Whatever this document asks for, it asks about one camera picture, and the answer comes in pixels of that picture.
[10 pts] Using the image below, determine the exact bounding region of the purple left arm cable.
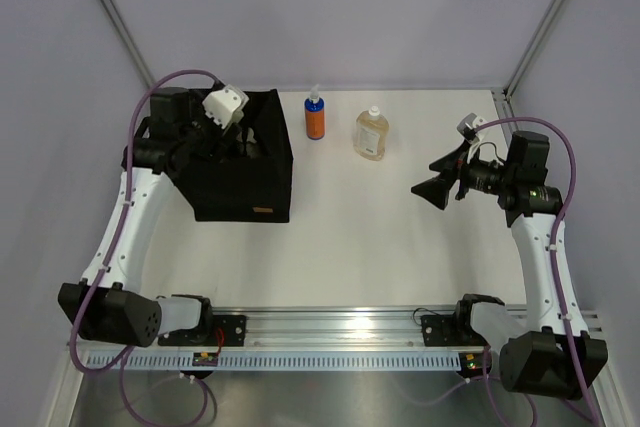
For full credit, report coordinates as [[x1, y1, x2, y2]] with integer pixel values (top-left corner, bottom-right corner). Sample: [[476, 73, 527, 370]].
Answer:
[[67, 68, 224, 423]]

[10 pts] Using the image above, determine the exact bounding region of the white slotted cable duct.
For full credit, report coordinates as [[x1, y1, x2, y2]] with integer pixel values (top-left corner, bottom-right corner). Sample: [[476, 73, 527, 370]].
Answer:
[[82, 351, 462, 373]]

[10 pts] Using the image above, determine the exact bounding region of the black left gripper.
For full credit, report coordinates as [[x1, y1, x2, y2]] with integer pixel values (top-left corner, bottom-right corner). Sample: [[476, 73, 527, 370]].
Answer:
[[178, 91, 240, 163]]

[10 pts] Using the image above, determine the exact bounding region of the clear amber soap bottle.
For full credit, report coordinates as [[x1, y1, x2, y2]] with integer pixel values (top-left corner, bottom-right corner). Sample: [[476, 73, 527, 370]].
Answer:
[[354, 106, 390, 161]]

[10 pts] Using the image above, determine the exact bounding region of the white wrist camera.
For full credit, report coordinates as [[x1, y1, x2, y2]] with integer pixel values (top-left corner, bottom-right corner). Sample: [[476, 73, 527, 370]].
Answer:
[[202, 85, 249, 132], [457, 113, 486, 163]]

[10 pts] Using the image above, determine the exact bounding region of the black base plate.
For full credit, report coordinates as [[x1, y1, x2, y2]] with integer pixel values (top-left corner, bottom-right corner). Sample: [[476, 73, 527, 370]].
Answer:
[[420, 314, 486, 347], [158, 313, 247, 347]]

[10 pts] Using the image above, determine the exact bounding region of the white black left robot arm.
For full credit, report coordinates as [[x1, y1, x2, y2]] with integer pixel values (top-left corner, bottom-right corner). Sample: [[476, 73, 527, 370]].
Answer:
[[58, 85, 248, 347]]

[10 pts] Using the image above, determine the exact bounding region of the black canvas bag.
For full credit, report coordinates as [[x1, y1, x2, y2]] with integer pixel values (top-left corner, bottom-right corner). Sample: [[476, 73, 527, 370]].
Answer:
[[175, 89, 294, 223]]

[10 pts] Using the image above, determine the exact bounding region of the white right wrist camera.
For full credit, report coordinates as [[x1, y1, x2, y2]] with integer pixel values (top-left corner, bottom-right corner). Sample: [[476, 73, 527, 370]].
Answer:
[[457, 113, 486, 163]]

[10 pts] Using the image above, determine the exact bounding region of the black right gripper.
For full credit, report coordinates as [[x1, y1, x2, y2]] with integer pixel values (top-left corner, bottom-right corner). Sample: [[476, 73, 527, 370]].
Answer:
[[412, 139, 516, 211]]

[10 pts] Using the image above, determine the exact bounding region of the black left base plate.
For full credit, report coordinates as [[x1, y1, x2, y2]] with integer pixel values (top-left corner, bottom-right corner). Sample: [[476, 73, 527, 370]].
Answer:
[[158, 313, 247, 347]]

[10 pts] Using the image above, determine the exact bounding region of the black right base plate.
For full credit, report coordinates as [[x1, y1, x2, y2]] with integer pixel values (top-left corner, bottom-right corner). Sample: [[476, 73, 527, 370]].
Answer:
[[420, 314, 486, 347]]

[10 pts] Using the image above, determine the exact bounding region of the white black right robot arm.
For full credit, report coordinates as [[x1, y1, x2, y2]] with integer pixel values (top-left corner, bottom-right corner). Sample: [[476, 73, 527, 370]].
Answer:
[[411, 128, 608, 400]]

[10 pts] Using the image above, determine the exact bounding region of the orange blue spray bottle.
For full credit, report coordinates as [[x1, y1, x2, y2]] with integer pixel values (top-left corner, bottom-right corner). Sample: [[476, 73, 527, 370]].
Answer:
[[304, 84, 326, 140]]

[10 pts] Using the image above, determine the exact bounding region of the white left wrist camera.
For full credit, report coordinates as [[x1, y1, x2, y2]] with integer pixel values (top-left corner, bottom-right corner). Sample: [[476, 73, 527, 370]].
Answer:
[[202, 85, 249, 132]]

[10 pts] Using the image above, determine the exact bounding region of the left aluminium corner post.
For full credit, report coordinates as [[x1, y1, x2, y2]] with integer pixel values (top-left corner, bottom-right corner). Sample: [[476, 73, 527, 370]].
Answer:
[[97, 0, 156, 88]]

